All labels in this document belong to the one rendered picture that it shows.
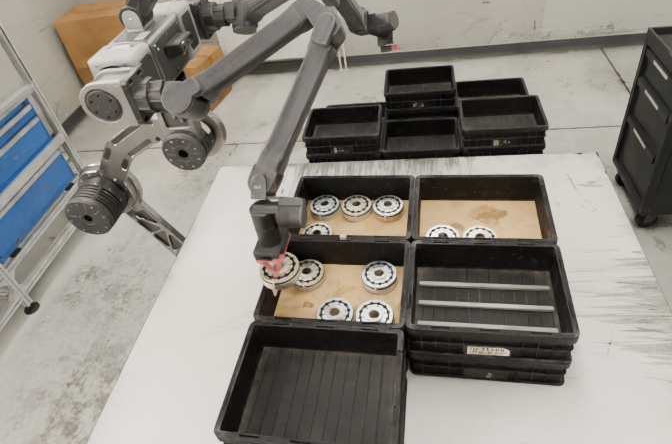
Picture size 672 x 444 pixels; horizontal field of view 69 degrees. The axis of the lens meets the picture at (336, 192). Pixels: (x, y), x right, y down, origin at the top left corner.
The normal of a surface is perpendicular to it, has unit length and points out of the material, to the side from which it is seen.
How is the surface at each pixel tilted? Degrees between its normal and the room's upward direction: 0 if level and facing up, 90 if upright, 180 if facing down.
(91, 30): 89
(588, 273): 0
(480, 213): 0
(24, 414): 0
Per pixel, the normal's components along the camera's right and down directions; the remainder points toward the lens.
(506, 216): -0.14, -0.76
